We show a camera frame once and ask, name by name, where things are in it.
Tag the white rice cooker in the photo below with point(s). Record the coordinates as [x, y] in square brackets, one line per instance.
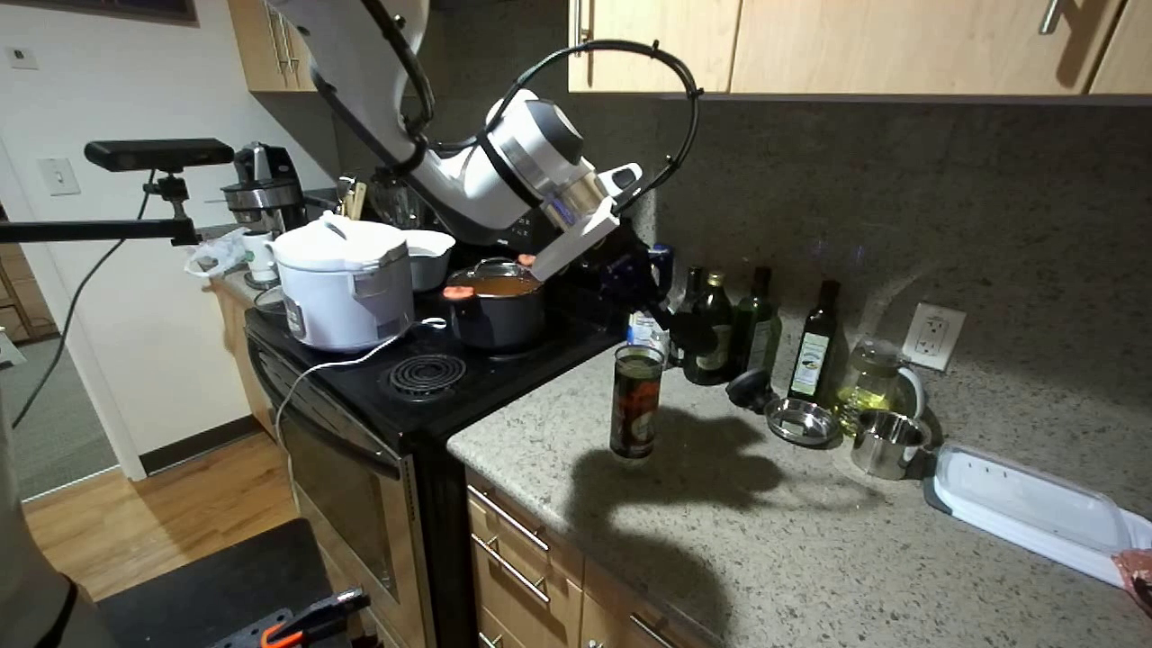
[346, 282]

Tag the tall labelled oil bottle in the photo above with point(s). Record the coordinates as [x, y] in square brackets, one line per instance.
[814, 346]

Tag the dark green glass bottle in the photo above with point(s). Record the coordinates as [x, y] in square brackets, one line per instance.
[758, 327]

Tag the dark olive oil bottle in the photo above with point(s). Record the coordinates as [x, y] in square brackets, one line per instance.
[713, 319]

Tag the dark pot with lid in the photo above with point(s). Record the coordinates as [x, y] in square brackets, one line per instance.
[495, 305]

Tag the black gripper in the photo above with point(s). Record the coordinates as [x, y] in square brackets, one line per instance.
[614, 279]

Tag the stainless steel cup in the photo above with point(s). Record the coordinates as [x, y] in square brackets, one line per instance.
[890, 443]

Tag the white plastic tray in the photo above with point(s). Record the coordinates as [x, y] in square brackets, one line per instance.
[1042, 511]

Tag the tall dark snack can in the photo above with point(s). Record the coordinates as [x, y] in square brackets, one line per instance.
[634, 400]

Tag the black stove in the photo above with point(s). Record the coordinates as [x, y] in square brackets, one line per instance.
[364, 439]

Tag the white wall outlet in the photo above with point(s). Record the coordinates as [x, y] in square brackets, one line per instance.
[934, 333]

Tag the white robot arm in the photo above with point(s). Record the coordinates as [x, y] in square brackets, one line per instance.
[522, 165]

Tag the glass oil cruet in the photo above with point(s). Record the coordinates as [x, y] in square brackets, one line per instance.
[875, 379]

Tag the small round metal dish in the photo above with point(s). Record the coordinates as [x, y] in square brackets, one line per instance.
[804, 424]

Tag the wooden upper cabinets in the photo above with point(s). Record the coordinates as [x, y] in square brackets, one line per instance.
[824, 47]

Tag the wooden lower drawers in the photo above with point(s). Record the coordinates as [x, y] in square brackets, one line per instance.
[542, 592]

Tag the black coffee maker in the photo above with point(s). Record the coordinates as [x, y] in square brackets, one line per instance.
[264, 195]

